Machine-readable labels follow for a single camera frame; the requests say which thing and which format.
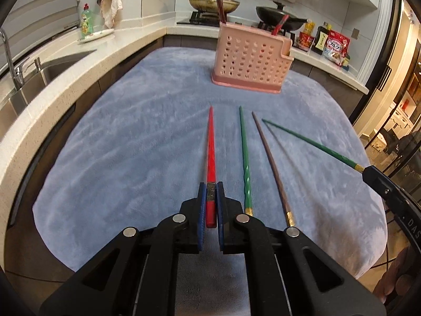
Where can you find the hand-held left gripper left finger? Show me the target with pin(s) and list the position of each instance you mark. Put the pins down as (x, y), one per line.
(201, 217)

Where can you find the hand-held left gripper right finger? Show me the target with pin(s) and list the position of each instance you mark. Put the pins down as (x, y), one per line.
(221, 223)

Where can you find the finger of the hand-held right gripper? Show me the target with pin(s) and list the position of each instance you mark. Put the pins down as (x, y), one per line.
(378, 181)

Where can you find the bright red chopstick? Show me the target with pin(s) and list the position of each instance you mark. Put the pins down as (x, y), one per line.
(210, 151)

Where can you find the green chopstick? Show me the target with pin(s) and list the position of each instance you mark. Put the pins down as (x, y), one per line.
(312, 144)
(245, 158)

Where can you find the grey brown chopstick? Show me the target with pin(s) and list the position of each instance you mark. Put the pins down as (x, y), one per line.
(269, 164)

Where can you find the pink perforated utensil basket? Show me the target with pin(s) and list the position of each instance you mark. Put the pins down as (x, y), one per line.
(250, 59)

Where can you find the red chopstick black band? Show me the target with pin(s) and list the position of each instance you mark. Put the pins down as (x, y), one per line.
(280, 24)

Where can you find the dark red chopstick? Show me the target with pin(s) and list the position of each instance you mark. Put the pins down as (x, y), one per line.
(217, 0)

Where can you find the person's right hand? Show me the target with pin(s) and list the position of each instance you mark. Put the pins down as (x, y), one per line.
(394, 276)

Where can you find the blue fleece table cloth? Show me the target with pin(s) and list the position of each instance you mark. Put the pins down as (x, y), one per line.
(131, 154)

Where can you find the red cereal bag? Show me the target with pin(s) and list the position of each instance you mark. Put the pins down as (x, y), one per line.
(337, 47)

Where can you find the dark soy sauce bottle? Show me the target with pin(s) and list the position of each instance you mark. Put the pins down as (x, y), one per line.
(320, 39)

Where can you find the red instant noodle cup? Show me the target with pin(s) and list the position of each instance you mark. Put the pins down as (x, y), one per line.
(306, 41)

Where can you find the yellow food packet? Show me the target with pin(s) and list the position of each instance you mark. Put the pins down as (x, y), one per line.
(309, 26)

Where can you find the black wok with lid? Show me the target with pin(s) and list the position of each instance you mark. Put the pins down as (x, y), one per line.
(269, 14)

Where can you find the black gas stove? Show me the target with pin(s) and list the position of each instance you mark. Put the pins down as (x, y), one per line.
(197, 18)

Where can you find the stainless steel sink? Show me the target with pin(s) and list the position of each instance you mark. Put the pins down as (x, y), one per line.
(59, 65)

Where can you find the white oval plate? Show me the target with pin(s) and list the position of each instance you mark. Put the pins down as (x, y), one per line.
(97, 36)

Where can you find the beige pan with glass lid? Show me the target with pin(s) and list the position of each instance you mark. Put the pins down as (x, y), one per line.
(204, 5)

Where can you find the chrome soap dispenser pump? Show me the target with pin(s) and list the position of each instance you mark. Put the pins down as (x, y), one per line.
(39, 69)

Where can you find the green dish soap bottle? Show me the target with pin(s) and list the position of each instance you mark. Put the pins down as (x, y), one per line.
(86, 23)

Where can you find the white hanging towel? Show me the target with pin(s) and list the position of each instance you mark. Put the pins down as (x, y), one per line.
(113, 0)

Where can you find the chrome kitchen faucet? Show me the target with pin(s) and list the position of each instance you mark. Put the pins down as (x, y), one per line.
(13, 65)

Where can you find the white window blinds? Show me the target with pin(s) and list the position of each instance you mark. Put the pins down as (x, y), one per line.
(39, 6)

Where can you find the grey wall switch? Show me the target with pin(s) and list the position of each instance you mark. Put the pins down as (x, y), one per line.
(355, 33)

